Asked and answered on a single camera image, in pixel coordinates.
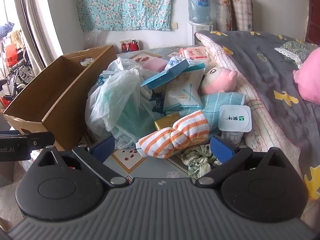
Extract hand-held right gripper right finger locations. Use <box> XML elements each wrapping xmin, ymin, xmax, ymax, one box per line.
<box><xmin>196</xmin><ymin>135</ymin><xmax>288</xmax><ymax>187</ymax></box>

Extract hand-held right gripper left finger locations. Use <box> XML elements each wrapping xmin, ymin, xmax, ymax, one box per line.
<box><xmin>31</xmin><ymin>134</ymin><xmax>127</xmax><ymax>187</ymax></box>

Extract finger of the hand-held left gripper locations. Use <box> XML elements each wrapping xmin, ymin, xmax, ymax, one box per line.
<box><xmin>20</xmin><ymin>131</ymin><xmax>55</xmax><ymax>152</ymax></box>

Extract orange striped towel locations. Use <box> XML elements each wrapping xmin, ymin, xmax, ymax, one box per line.
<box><xmin>136</xmin><ymin>110</ymin><xmax>210</xmax><ymax>159</ymax></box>

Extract teal checkered towel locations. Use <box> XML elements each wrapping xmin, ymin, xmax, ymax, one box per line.
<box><xmin>162</xmin><ymin>92</ymin><xmax>247</xmax><ymax>130</ymax></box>

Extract brown cardboard box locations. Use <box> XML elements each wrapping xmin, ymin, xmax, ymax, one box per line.
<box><xmin>2</xmin><ymin>44</ymin><xmax>117</xmax><ymax>152</ymax></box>

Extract pink plush doll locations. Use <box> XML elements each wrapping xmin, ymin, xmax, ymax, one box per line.
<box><xmin>200</xmin><ymin>66</ymin><xmax>238</xmax><ymax>96</ymax></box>

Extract pink mesh sponge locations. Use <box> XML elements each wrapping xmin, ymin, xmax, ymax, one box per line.
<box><xmin>142</xmin><ymin>57</ymin><xmax>168</xmax><ymax>72</ymax></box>

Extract green floral scrunchie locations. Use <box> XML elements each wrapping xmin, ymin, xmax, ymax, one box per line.
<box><xmin>181</xmin><ymin>144</ymin><xmax>223</xmax><ymax>179</ymax></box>

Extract fruit print tablecloth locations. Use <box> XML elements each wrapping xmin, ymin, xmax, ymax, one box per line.
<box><xmin>84</xmin><ymin>47</ymin><xmax>200</xmax><ymax>180</ymax></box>

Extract brown carton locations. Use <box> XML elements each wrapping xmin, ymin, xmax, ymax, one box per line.
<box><xmin>0</xmin><ymin>160</ymin><xmax>15</xmax><ymax>187</ymax></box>

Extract white yogurt cup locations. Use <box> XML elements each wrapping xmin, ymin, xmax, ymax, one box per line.
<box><xmin>218</xmin><ymin>104</ymin><xmax>252</xmax><ymax>145</ymax></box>

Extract translucent white plastic bag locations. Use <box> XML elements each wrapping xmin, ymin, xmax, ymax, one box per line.
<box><xmin>84</xmin><ymin>56</ymin><xmax>160</xmax><ymax>149</ymax></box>

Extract white cotton swab packet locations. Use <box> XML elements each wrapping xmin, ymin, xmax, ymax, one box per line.
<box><xmin>162</xmin><ymin>70</ymin><xmax>206</xmax><ymax>112</ymax></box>

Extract dark blue packet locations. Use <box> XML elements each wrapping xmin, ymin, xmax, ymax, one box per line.
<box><xmin>149</xmin><ymin>90</ymin><xmax>167</xmax><ymax>110</ymax></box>

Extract wheelchair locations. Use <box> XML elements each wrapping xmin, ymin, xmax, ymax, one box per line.
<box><xmin>0</xmin><ymin>47</ymin><xmax>35</xmax><ymax>100</ymax></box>

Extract orange bag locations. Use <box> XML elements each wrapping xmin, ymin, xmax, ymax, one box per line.
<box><xmin>4</xmin><ymin>43</ymin><xmax>18</xmax><ymax>68</ymax></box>

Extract light blue carton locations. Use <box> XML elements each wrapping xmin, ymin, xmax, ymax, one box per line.
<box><xmin>140</xmin><ymin>59</ymin><xmax>190</xmax><ymax>90</ymax></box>

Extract grey blanket with yellow shapes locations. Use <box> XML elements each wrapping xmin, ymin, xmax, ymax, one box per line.
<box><xmin>200</xmin><ymin>30</ymin><xmax>320</xmax><ymax>200</ymax></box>

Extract white blue tube packet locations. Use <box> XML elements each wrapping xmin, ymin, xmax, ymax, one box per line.
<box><xmin>164</xmin><ymin>56</ymin><xmax>190</xmax><ymax>70</ymax></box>

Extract wet wipes pack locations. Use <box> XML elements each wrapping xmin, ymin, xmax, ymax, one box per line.
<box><xmin>179</xmin><ymin>46</ymin><xmax>213</xmax><ymax>64</ymax></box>

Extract clear plastic bag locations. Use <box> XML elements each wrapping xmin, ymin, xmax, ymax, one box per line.
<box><xmin>86</xmin><ymin>26</ymin><xmax>108</xmax><ymax>48</ymax></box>

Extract pink pillow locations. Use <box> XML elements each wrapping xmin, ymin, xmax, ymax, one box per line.
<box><xmin>292</xmin><ymin>46</ymin><xmax>320</xmax><ymax>104</ymax></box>

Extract blue hanging clothes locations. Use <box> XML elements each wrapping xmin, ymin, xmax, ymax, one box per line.
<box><xmin>0</xmin><ymin>22</ymin><xmax>15</xmax><ymax>39</ymax></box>

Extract beige curtain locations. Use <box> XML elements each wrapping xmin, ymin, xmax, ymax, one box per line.
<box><xmin>12</xmin><ymin>0</ymin><xmax>64</xmax><ymax>68</ymax></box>

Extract green patterned pillow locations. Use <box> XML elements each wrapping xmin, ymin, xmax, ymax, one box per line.
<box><xmin>274</xmin><ymin>40</ymin><xmax>319</xmax><ymax>68</ymax></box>

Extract checked rolled mat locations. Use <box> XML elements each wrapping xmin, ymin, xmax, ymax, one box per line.
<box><xmin>231</xmin><ymin>0</ymin><xmax>254</xmax><ymax>32</ymax></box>

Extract floral rolled mat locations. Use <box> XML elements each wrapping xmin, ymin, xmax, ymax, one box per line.
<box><xmin>216</xmin><ymin>0</ymin><xmax>237</xmax><ymax>32</ymax></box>

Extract dark red wooden door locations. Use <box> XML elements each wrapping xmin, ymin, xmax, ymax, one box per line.
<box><xmin>305</xmin><ymin>0</ymin><xmax>320</xmax><ymax>47</ymax></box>

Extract teal floral wall cloth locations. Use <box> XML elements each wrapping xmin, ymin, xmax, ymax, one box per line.
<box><xmin>76</xmin><ymin>0</ymin><xmax>182</xmax><ymax>32</ymax></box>

